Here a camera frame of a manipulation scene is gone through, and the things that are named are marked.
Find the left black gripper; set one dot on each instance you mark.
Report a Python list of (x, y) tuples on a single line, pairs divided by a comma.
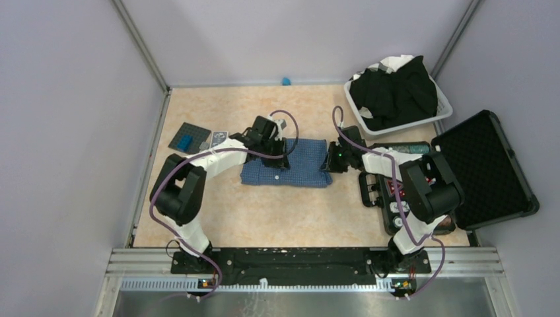
[(280, 162)]

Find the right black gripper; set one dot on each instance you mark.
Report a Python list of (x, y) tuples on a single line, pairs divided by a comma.
[(330, 164)]

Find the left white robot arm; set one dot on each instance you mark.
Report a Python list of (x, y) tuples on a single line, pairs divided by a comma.
[(177, 195)]

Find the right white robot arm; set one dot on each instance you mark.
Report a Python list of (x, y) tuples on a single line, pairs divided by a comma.
[(432, 192)]

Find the small grey toy brick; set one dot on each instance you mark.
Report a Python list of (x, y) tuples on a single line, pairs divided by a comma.
[(204, 146)]

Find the dark grey building baseplate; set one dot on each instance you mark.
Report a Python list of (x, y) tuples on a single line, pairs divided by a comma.
[(199, 134)]

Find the blue toy brick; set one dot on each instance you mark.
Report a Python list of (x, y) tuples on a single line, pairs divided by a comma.
[(184, 142)]

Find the black shirt in basket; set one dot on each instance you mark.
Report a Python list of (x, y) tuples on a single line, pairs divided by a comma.
[(393, 96)]

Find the white garment in basket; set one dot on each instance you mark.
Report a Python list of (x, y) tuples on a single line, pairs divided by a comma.
[(387, 65)]

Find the white plastic laundry basket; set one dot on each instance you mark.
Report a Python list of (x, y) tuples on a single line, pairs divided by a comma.
[(439, 109)]

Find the black poker chip case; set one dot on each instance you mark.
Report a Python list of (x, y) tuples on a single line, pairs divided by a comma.
[(486, 167)]

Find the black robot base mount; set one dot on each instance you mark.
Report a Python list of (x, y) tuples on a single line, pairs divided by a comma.
[(299, 266)]

